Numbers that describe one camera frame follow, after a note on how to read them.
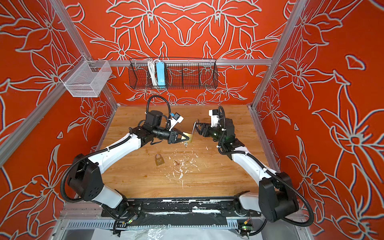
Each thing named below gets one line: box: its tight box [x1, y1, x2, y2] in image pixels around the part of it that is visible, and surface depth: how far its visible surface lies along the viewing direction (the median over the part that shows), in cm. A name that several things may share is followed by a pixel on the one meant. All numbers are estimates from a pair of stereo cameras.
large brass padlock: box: [181, 132, 194, 143], surface depth 73 cm
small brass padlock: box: [155, 153, 165, 166], surface depth 92 cm
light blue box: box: [156, 62, 165, 86], surface depth 91 cm
